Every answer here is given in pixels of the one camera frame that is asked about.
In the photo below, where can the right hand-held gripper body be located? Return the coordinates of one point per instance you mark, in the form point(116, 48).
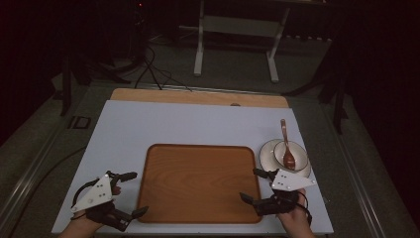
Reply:
point(289, 181)

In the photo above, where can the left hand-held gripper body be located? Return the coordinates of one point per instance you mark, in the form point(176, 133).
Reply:
point(97, 195)

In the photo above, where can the person's left hand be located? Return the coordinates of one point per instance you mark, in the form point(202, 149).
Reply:
point(81, 228)

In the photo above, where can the person's right hand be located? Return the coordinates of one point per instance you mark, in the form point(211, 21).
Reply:
point(297, 223)

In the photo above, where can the white round plate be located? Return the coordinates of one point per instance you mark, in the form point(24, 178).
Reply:
point(266, 158)

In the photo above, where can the brown wooden spoon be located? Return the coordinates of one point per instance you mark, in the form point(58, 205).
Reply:
point(289, 158)

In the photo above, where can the white bowl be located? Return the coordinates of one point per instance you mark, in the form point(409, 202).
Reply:
point(300, 155)

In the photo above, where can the brown wooden tray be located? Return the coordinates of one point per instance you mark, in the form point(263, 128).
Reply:
point(198, 185)

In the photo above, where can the black floor socket box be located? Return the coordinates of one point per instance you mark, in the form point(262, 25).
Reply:
point(79, 122)

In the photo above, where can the white table cover sheet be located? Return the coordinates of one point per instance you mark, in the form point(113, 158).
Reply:
point(185, 125)

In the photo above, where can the black metal stand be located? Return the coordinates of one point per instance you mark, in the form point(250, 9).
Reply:
point(338, 105)

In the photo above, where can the white metal stand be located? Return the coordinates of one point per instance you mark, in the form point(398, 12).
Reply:
point(236, 28)

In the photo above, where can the grey metal floor rail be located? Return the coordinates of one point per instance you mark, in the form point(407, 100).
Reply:
point(29, 180)
point(358, 178)

